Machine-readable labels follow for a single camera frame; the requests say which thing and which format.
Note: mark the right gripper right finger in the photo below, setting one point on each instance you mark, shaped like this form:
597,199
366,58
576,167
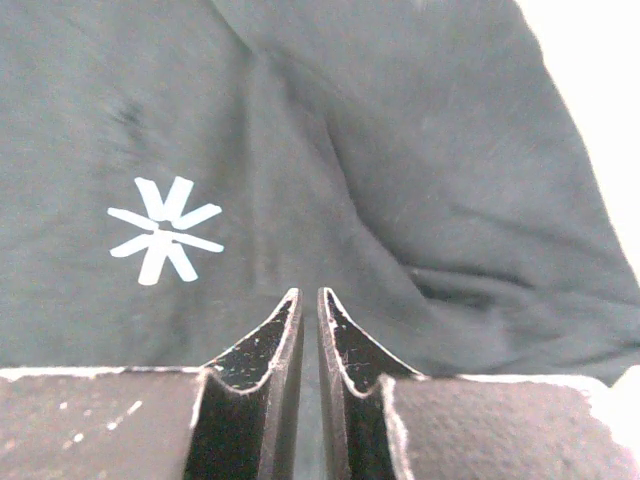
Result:
383,419

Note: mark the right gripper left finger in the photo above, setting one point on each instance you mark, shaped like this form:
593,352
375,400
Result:
235,417

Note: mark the black t shirt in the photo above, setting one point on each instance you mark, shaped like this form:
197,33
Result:
170,168

